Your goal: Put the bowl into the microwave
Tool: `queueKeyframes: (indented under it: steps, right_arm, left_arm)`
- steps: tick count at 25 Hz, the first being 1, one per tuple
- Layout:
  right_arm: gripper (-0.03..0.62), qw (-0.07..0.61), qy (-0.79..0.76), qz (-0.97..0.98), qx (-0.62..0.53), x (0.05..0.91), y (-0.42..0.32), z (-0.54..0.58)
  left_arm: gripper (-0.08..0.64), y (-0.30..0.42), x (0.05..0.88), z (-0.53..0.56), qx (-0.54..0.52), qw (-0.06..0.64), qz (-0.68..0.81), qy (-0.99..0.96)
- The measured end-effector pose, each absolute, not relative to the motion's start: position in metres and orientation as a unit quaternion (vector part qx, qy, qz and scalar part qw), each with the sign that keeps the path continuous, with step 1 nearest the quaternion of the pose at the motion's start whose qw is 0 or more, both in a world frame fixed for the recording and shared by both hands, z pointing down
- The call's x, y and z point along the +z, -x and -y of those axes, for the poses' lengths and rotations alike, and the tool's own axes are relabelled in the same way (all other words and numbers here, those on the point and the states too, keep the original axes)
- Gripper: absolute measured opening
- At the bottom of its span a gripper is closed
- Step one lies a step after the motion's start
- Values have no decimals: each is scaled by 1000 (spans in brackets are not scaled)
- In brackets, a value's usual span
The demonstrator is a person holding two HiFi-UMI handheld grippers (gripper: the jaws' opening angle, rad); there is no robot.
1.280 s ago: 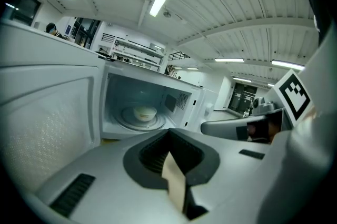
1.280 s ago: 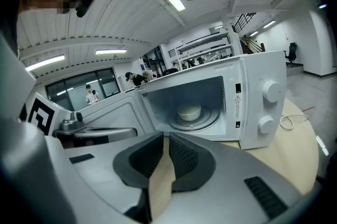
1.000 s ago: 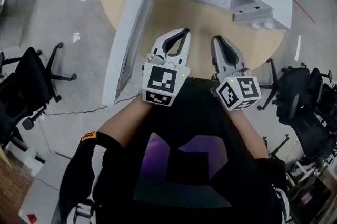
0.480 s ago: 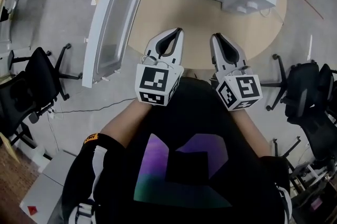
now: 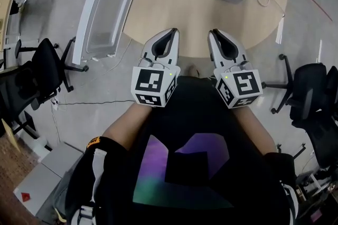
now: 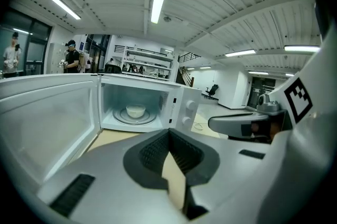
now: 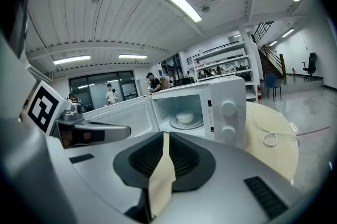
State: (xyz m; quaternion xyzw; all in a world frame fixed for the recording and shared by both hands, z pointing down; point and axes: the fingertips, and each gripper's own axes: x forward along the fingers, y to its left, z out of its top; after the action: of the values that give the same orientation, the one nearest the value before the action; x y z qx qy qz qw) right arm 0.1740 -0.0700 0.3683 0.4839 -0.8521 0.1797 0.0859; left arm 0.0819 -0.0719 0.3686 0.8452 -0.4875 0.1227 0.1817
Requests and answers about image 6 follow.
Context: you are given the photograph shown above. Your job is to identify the black office chair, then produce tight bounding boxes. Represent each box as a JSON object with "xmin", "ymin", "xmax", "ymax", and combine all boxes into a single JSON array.
[{"xmin": 205, "ymin": 84, "xmax": 220, "ymax": 99}]

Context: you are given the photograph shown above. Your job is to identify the dark framed glass partition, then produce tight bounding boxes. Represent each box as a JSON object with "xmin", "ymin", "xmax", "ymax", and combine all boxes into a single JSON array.
[{"xmin": 0, "ymin": 8, "xmax": 53, "ymax": 77}]

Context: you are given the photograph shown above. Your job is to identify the dark double door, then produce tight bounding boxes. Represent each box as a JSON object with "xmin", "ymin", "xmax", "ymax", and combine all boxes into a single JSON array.
[{"xmin": 247, "ymin": 77, "xmax": 277, "ymax": 110}]

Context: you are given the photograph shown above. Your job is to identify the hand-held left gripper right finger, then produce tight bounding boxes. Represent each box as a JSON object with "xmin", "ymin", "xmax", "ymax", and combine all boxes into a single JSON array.
[{"xmin": 168, "ymin": 128, "xmax": 272, "ymax": 220}]

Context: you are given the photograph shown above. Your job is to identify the white microwave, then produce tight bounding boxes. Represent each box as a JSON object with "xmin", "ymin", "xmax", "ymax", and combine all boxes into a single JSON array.
[{"xmin": 0, "ymin": 73, "xmax": 203, "ymax": 188}]

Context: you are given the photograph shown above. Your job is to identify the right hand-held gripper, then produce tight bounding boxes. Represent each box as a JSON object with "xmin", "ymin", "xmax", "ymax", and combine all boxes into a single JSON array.
[{"xmin": 207, "ymin": 72, "xmax": 316, "ymax": 145}]

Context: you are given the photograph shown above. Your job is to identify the small round dish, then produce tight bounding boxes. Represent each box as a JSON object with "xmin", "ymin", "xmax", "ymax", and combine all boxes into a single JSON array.
[{"xmin": 125, "ymin": 104, "xmax": 146, "ymax": 118}]

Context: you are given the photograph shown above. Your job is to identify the grey lockers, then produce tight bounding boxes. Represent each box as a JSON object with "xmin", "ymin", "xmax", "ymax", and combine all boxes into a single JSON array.
[{"xmin": 46, "ymin": 43, "xmax": 67, "ymax": 75}]

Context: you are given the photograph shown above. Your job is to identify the dark staircase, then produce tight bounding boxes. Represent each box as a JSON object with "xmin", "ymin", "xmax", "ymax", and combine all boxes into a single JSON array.
[{"xmin": 176, "ymin": 52, "xmax": 201, "ymax": 87}]

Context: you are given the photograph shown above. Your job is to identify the white shelving unit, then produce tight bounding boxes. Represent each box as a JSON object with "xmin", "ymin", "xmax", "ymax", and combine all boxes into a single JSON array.
[{"xmin": 122, "ymin": 45, "xmax": 176, "ymax": 80}]

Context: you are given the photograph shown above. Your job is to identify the person's right hand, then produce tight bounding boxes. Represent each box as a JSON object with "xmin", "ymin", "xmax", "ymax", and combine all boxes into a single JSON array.
[{"xmin": 249, "ymin": 121, "xmax": 281, "ymax": 140}]

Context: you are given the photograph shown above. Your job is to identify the glass turntable plate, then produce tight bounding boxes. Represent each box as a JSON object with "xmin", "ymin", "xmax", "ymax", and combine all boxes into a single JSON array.
[{"xmin": 112, "ymin": 106, "xmax": 158, "ymax": 126}]

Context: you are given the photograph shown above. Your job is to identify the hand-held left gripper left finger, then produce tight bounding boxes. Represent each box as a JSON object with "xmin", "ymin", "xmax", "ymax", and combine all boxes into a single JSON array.
[{"xmin": 36, "ymin": 128, "xmax": 185, "ymax": 224}]

